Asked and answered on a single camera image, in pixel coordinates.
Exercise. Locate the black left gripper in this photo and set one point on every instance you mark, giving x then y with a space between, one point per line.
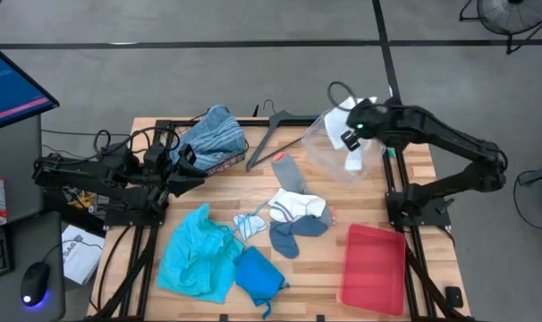
168 179

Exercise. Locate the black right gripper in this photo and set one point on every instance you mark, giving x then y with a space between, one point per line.
369 118

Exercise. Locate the small white blue-striped sock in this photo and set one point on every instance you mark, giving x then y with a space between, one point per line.
249 226

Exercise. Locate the turquoise cloth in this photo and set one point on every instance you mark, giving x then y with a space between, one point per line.
195 255

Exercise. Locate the blue cloth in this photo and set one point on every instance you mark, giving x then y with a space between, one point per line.
257 277

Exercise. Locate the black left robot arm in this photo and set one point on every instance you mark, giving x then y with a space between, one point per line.
96 179

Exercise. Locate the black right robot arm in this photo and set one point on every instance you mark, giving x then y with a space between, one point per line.
450 138

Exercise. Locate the clear plastic bin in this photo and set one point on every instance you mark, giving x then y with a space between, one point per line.
338 165

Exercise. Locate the blue striped towel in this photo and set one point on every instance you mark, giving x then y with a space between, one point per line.
215 136

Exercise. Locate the grey sock orange toe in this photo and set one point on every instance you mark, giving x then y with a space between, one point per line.
289 174
329 217

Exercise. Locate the black clothes hanger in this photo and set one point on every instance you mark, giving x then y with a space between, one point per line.
271 134

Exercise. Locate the white sock grey stripes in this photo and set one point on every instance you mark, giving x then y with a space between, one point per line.
298 205

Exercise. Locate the dark blue sock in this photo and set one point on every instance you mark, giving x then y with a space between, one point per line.
285 243
311 227

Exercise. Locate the red plastic lid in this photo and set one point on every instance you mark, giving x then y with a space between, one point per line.
374 268

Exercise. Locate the white printed paper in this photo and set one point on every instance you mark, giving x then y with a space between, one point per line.
81 255

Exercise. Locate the grey desk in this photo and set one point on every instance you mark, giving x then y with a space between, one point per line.
16 179

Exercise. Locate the small black box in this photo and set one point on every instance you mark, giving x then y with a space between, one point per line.
454 297

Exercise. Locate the black computer mouse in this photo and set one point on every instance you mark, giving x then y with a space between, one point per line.
34 282

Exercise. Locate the computer monitor blue screen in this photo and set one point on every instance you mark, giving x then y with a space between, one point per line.
11 89

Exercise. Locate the black floor fan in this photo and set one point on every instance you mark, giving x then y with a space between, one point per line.
512 15

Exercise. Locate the black aluminium table frame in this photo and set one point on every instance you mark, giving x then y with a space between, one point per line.
160 125

